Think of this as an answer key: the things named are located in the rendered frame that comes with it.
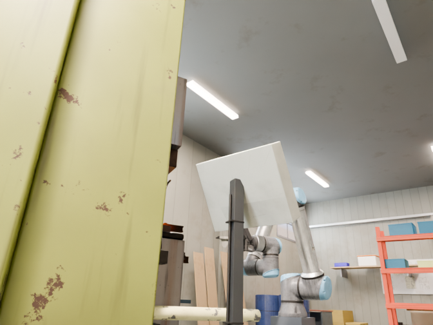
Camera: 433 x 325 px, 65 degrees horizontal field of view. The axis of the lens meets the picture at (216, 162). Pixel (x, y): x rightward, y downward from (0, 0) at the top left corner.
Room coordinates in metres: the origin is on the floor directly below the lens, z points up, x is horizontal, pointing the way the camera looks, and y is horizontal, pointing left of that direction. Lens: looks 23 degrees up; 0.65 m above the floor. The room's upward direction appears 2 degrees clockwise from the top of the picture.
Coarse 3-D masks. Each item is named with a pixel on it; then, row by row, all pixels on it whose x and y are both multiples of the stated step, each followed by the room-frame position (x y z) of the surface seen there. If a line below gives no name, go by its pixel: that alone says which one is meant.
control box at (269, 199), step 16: (272, 144) 1.03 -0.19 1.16; (224, 160) 1.16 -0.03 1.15; (240, 160) 1.12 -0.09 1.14; (256, 160) 1.09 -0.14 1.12; (272, 160) 1.06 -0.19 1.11; (208, 176) 1.23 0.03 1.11; (224, 176) 1.19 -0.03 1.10; (240, 176) 1.16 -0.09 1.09; (256, 176) 1.12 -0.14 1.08; (272, 176) 1.09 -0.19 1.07; (288, 176) 1.12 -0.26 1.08; (208, 192) 1.27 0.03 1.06; (224, 192) 1.23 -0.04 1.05; (256, 192) 1.15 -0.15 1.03; (272, 192) 1.12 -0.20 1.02; (288, 192) 1.12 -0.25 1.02; (208, 208) 1.31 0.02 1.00; (224, 208) 1.27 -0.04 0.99; (256, 208) 1.19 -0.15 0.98; (272, 208) 1.15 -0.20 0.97; (288, 208) 1.12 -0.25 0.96; (224, 224) 1.30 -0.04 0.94; (256, 224) 1.22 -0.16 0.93; (272, 224) 1.19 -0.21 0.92
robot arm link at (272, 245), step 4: (264, 236) 1.91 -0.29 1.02; (268, 240) 1.89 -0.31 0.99; (272, 240) 1.91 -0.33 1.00; (276, 240) 1.93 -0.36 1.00; (268, 244) 1.89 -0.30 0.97; (272, 244) 1.90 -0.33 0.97; (276, 244) 1.92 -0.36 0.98; (280, 244) 1.93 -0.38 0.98; (264, 248) 1.89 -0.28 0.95; (268, 248) 1.90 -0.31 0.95; (272, 248) 1.91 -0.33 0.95; (276, 248) 1.92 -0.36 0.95; (280, 248) 1.93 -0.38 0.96; (264, 252) 1.93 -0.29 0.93; (268, 252) 1.91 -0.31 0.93; (272, 252) 1.91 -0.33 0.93; (276, 252) 1.92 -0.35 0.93; (280, 252) 1.95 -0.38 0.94
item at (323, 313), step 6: (312, 312) 8.26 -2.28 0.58; (318, 312) 8.17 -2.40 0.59; (324, 312) 7.68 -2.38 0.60; (330, 312) 7.95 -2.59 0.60; (318, 318) 8.17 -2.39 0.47; (324, 318) 7.66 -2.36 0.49; (330, 318) 7.92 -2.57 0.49; (318, 324) 8.18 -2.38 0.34; (324, 324) 7.64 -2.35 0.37; (330, 324) 7.90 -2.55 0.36
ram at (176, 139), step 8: (184, 80) 1.50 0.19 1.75; (184, 88) 1.50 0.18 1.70; (176, 96) 1.48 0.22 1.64; (184, 96) 1.50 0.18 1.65; (176, 104) 1.49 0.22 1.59; (184, 104) 1.51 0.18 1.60; (176, 112) 1.49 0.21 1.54; (176, 120) 1.49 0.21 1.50; (176, 128) 1.49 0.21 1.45; (176, 136) 1.49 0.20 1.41; (176, 144) 1.50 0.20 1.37
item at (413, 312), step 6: (414, 312) 6.63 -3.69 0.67; (420, 312) 6.57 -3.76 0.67; (426, 312) 6.51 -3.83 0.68; (432, 312) 6.45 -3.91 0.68; (414, 318) 6.64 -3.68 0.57; (420, 318) 6.58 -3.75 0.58; (426, 318) 6.52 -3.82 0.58; (432, 318) 6.46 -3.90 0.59; (414, 324) 6.65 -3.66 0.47; (420, 324) 6.59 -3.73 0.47; (426, 324) 6.54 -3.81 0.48; (432, 324) 6.47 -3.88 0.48
